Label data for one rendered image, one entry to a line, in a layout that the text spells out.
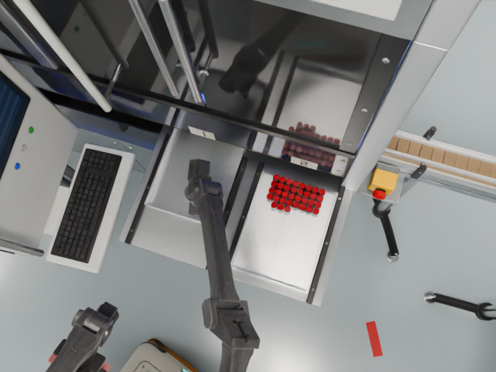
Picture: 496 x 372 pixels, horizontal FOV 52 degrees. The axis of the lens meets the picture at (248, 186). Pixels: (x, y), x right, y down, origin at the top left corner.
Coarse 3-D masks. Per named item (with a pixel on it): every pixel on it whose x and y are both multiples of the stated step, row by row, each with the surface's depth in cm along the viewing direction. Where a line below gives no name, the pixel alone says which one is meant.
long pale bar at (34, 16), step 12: (24, 0) 97; (24, 12) 99; (36, 12) 101; (36, 24) 103; (48, 24) 107; (48, 36) 108; (60, 48) 113; (72, 60) 119; (72, 72) 125; (84, 72) 127; (84, 84) 130; (108, 84) 145; (96, 96) 137; (108, 96) 145; (108, 108) 146
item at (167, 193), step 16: (176, 128) 177; (176, 144) 176; (192, 144) 176; (208, 144) 175; (224, 144) 175; (176, 160) 174; (208, 160) 174; (224, 160) 174; (240, 160) 170; (160, 176) 173; (176, 176) 173; (224, 176) 172; (160, 192) 172; (176, 192) 172; (224, 192) 171; (160, 208) 167; (176, 208) 170; (224, 208) 167
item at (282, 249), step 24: (264, 192) 170; (264, 216) 168; (288, 216) 167; (312, 216) 167; (240, 240) 164; (264, 240) 166; (288, 240) 165; (312, 240) 165; (240, 264) 164; (264, 264) 164; (288, 264) 163; (312, 264) 163
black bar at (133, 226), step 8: (168, 136) 175; (160, 152) 174; (160, 160) 173; (152, 176) 172; (144, 192) 170; (144, 200) 170; (144, 208) 170; (136, 216) 168; (136, 224) 168; (128, 232) 167; (128, 240) 166
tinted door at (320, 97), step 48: (192, 0) 91; (240, 0) 87; (192, 48) 110; (240, 48) 103; (288, 48) 97; (336, 48) 91; (240, 96) 126; (288, 96) 117; (336, 96) 109; (336, 144) 136
